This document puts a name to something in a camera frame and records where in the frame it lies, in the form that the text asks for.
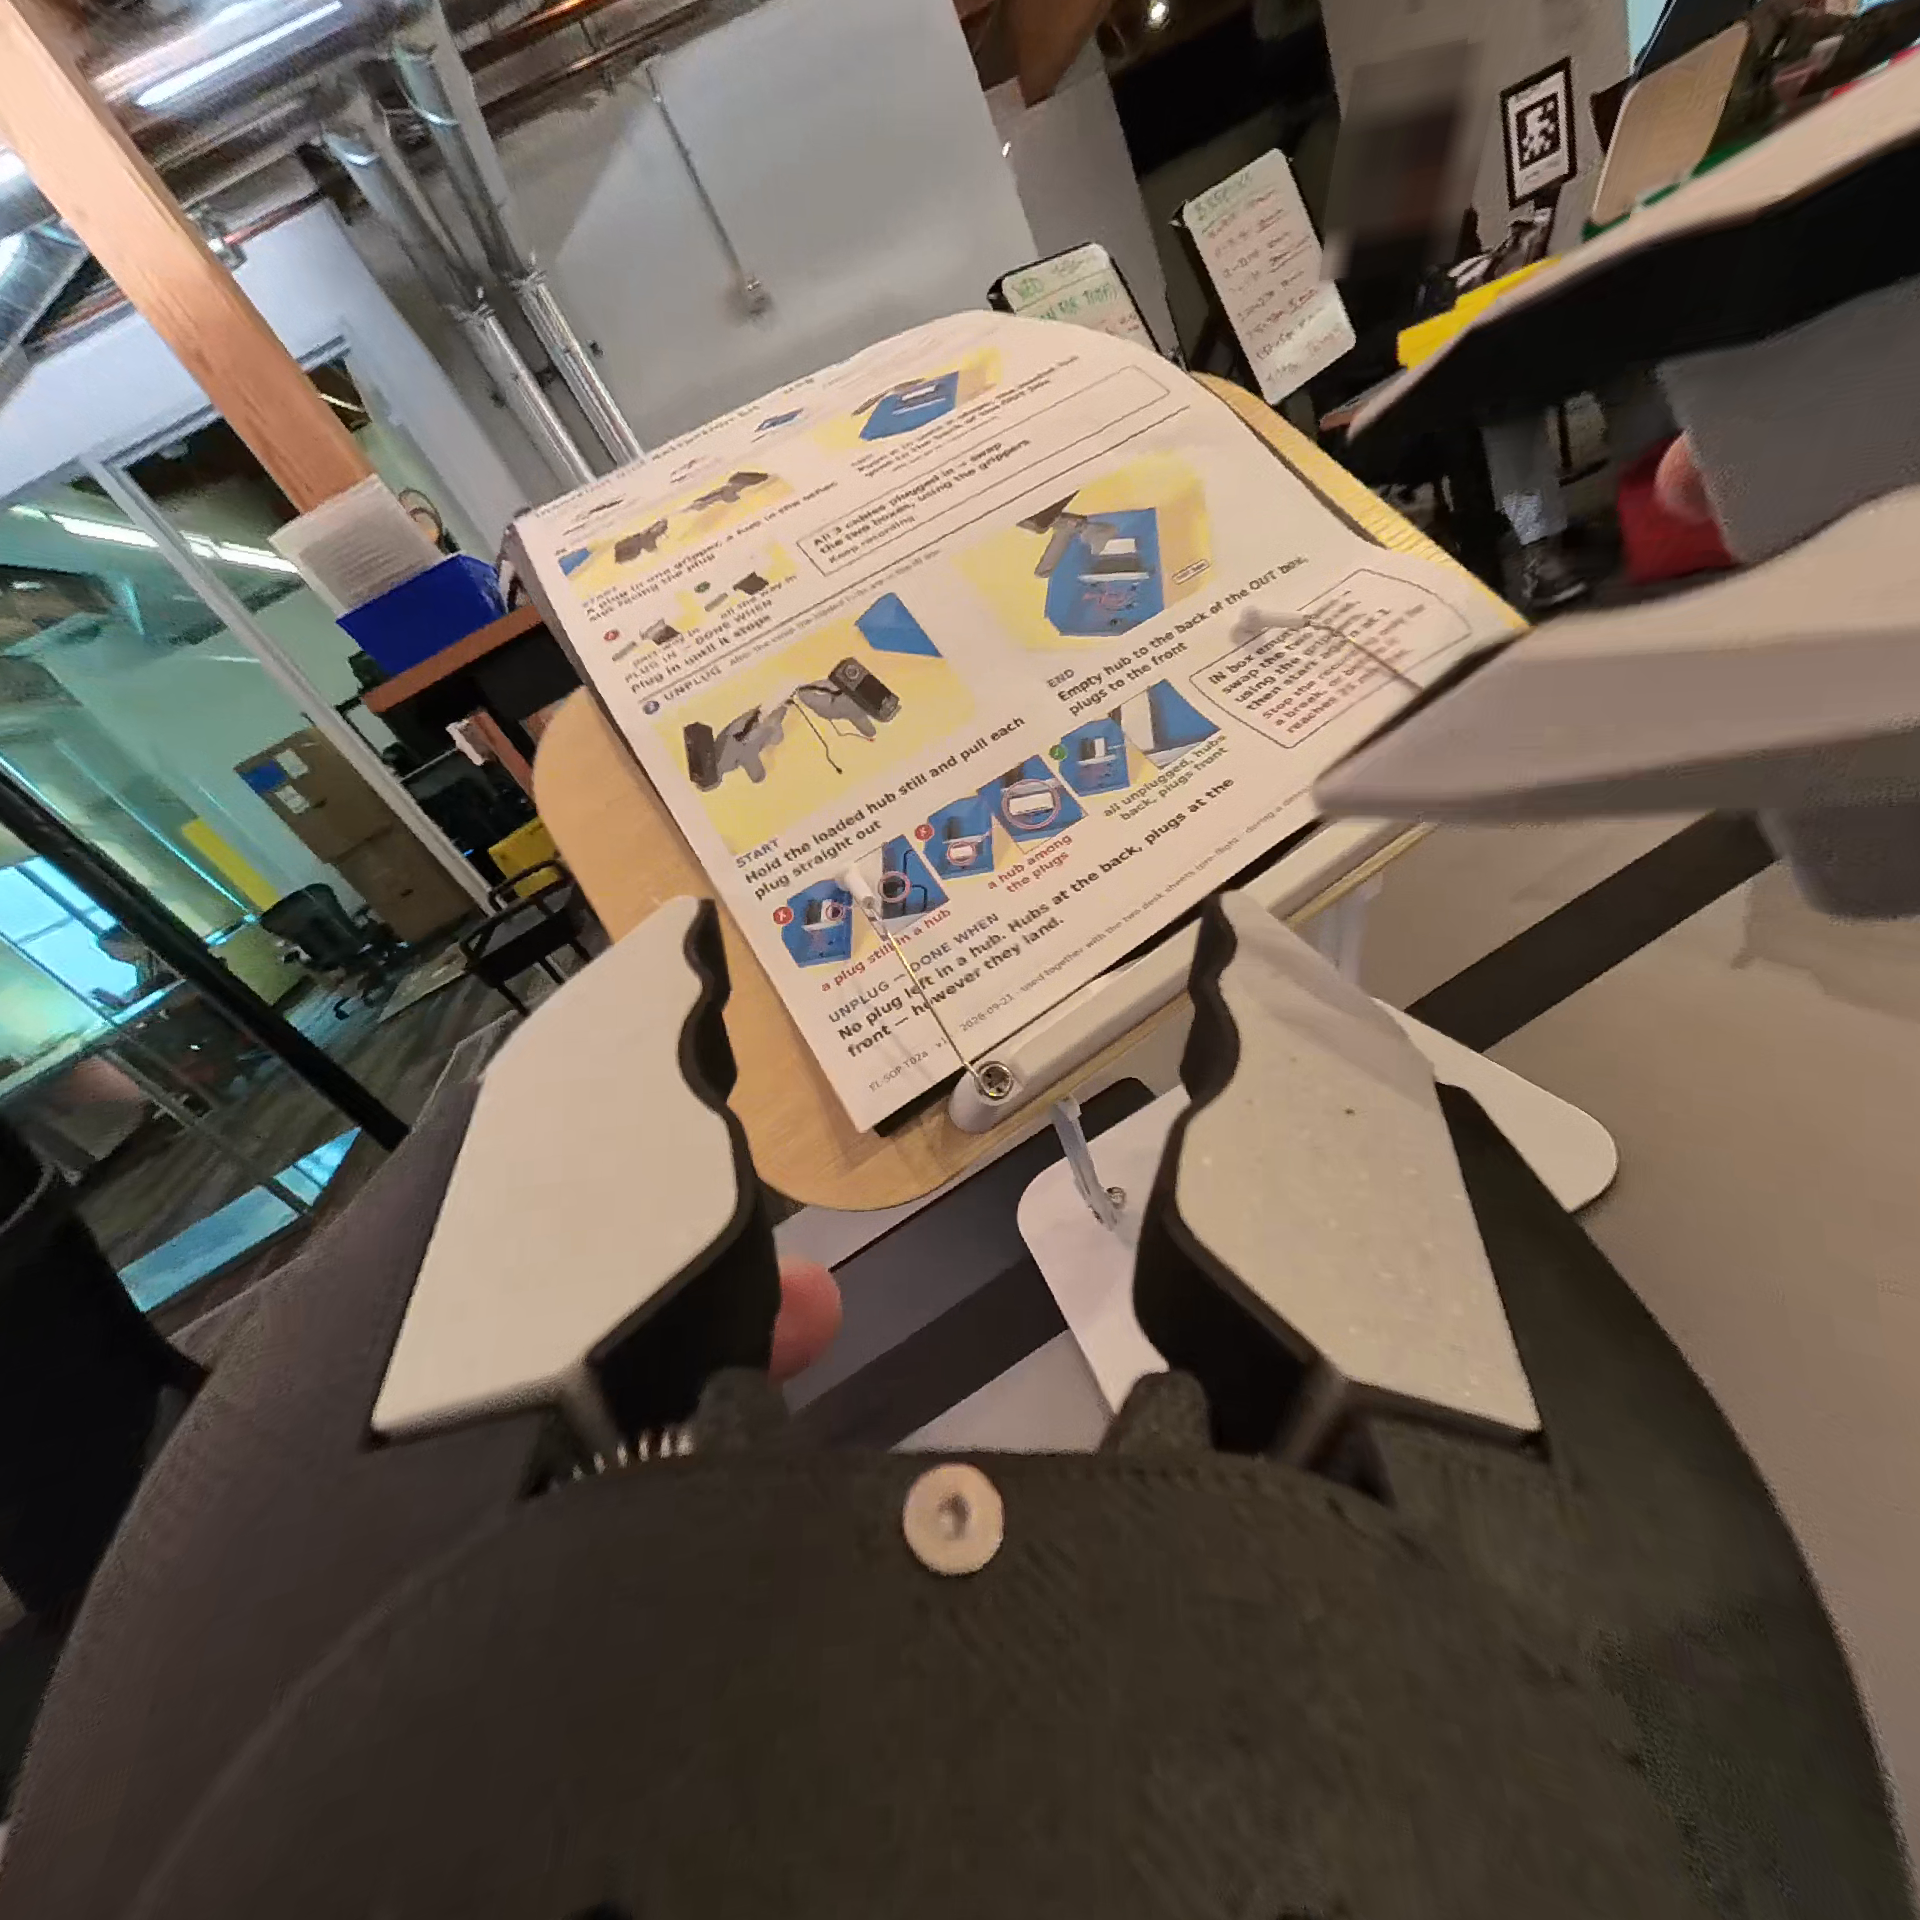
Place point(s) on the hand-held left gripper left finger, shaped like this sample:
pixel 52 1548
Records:
pixel 585 1184

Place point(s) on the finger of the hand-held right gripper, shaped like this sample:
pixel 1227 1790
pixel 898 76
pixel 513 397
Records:
pixel 1651 721
pixel 1723 284

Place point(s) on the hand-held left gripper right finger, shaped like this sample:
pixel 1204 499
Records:
pixel 1320 1201

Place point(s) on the person's right hand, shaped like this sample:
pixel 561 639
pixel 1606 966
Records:
pixel 1684 480

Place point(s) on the person's left hand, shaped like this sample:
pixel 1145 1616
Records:
pixel 806 1319

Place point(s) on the tan cardboard sheet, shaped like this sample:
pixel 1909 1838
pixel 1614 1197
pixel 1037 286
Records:
pixel 1665 128

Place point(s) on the printed marker sign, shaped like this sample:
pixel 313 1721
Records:
pixel 1539 133

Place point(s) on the black armchair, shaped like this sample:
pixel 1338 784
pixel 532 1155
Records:
pixel 532 939

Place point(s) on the yellow bin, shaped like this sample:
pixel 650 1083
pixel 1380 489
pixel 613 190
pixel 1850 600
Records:
pixel 1469 327

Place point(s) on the instruction sheet on stand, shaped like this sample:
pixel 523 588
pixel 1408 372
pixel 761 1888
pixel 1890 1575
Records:
pixel 629 840

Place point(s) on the stacked cardboard boxes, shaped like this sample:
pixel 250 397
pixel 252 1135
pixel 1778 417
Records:
pixel 358 832

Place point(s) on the black pole stand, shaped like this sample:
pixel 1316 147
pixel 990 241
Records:
pixel 195 974

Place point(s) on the whiteboard with red writing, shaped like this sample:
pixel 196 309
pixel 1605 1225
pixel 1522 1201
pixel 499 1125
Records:
pixel 1267 277

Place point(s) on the small blue bin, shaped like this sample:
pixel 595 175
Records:
pixel 428 615

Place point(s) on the whiteboard with green writing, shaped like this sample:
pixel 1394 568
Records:
pixel 1072 297

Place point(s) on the silver conduit pipes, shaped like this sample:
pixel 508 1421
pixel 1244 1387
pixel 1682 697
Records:
pixel 510 329

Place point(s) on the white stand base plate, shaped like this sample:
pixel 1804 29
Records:
pixel 1529 1155

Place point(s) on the wooden post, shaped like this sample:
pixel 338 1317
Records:
pixel 181 270

